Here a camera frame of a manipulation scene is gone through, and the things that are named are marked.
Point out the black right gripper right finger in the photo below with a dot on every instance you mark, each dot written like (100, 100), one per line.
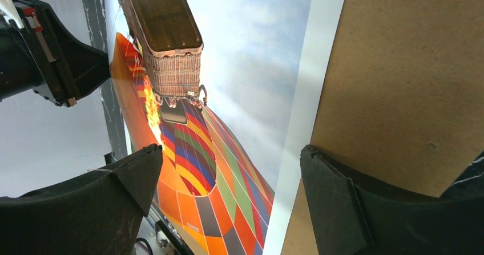
(354, 213)

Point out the hot air balloon photo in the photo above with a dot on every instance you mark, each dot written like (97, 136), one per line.
(264, 64)

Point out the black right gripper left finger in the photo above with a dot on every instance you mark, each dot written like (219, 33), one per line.
(98, 212)

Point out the brown cardboard backing board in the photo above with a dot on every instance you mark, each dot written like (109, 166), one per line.
(402, 101)

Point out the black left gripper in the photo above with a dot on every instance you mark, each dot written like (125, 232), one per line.
(39, 53)

